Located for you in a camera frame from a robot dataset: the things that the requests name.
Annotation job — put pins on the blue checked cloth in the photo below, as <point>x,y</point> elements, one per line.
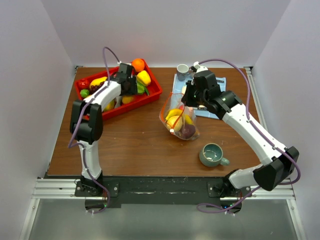
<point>179,87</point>

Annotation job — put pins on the red plastic tray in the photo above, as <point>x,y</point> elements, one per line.
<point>140,100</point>

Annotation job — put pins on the green yellow mango toy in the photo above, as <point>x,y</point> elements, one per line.
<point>110,106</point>

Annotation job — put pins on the orange pretzel snack toy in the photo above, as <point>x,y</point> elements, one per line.
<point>188,120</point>

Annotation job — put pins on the green chili pepper toy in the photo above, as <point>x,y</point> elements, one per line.
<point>146,90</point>

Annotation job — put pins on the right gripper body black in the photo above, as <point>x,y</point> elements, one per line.
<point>195,98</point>

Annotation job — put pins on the green ceramic mug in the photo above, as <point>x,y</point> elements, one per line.
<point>212,155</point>

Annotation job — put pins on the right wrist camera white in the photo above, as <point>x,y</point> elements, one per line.
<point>197,67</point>

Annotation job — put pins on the aluminium frame rail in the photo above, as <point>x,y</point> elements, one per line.
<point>66,189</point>

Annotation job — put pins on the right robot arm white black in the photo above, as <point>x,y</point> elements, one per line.
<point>277,161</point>

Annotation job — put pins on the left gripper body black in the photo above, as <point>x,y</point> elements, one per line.
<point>132,88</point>

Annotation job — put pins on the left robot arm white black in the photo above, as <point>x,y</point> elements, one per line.
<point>86,124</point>

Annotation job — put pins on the green bell pepper toy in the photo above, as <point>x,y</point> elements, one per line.
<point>140,88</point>

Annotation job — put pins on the green lime toy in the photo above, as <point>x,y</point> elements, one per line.
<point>84,93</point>

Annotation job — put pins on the yellow lemon toy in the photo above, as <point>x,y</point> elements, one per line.
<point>174,124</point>

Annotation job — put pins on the grey white cup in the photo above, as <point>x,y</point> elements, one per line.
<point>183,72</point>

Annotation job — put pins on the orange yellow mango toy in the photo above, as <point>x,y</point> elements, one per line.
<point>126,99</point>

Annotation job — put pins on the clear zip top bag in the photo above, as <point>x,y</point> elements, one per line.
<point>174,101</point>

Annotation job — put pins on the yellow pepper toy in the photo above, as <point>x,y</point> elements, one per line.
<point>144,78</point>

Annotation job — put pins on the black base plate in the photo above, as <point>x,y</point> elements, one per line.
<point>203,190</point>

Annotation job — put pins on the orange fruit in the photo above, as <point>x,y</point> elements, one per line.
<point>138,64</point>

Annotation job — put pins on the peach toy fruit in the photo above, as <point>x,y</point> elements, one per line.
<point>191,111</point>

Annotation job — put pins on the dark red plum toy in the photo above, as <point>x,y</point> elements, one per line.
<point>187,131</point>

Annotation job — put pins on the purple grapes bunch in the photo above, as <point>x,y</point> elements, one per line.
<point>94,88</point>

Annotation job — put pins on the yellow banana toy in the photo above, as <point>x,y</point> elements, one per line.
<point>173,112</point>

